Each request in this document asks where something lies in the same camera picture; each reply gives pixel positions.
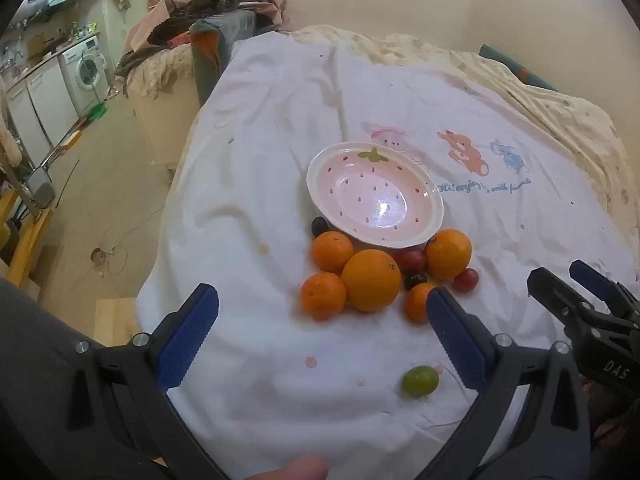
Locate white washing machine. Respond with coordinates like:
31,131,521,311
58,35,113,119

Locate pink strawberry print plate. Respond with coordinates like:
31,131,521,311
306,141,445,250

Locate white cartoon print blanket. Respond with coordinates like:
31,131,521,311
134,31,640,480

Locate small mandarin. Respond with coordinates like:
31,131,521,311
403,282,439,324
300,272,348,322
312,230,355,274

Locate small green fruit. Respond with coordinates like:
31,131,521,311
401,365,440,400

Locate pile of clothes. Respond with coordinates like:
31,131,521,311
114,0,293,77

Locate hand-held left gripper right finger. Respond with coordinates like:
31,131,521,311
415,286,594,480

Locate cream patterned bedspread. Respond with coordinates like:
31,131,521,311
292,24,640,281

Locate person's right hand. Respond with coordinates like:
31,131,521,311
582,379,640,456

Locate large orange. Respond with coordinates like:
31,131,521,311
341,248,403,313

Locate cream lace cover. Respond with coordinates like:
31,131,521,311
124,46,201,173

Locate white kitchen cabinets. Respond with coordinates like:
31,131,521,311
4,61,81,170

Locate person's left hand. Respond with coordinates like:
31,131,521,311
247,454,330,480

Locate teal pillow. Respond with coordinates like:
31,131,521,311
478,43,559,93

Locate red cherry tomato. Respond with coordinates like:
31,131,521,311
394,247,428,275
452,267,480,293

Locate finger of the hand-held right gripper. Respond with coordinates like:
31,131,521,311
569,259,640,317
527,267,601,333

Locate yellow wooden stool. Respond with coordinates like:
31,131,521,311
0,189,54,288

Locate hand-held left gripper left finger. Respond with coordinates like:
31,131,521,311
65,283,236,480

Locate medium orange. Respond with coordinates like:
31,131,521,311
424,228,473,281

